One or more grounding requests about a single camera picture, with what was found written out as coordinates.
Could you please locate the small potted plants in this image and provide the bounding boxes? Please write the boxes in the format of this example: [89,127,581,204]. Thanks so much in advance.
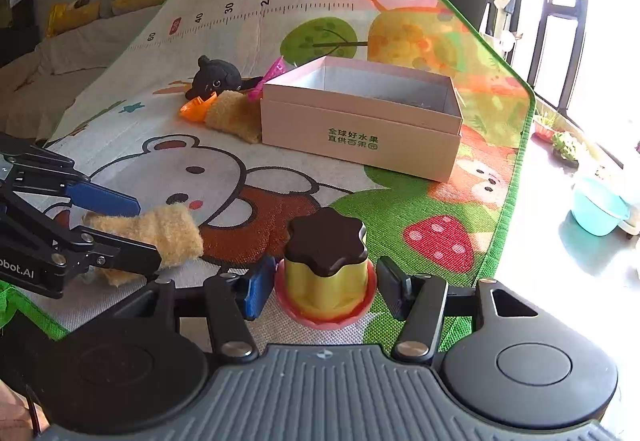
[532,108,591,167]

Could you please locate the pink plastic basket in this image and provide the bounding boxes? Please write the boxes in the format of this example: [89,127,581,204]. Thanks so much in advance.
[247,55,291,102]

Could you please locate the black window frame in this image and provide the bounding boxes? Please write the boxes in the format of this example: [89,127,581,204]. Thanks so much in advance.
[520,0,640,172]

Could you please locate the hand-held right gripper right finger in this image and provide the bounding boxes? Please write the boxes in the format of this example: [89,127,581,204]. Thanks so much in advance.
[376,256,539,365]

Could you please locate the black plush toy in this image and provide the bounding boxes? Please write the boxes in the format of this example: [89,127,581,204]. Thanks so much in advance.
[185,55,263,102]

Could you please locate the beige sofa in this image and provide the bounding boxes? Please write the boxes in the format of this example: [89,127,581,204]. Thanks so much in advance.
[0,0,181,122]

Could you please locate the orange plastic toy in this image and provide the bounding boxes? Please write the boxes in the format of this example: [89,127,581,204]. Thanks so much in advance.
[180,91,217,122]

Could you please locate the tan fuzzy plush piece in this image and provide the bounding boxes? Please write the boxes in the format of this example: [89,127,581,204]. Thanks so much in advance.
[82,202,205,289]
[204,90,263,144]

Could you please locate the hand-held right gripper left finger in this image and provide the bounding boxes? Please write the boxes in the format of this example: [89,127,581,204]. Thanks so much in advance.
[115,255,279,362]

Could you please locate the cartoon printed play mat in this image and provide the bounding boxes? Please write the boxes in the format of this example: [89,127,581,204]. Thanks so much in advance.
[0,0,537,352]

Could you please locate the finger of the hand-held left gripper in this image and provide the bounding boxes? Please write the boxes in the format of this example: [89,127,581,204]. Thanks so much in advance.
[0,134,141,218]
[0,194,163,274]

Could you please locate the teal plastic basin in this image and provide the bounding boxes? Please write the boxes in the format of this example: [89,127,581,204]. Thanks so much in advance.
[571,176,632,237]

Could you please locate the pink cardboard box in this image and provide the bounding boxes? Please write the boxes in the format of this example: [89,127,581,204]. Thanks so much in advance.
[260,54,463,183]

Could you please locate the yellow pudding toy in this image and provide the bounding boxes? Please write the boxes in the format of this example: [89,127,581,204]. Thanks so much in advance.
[274,207,377,332]

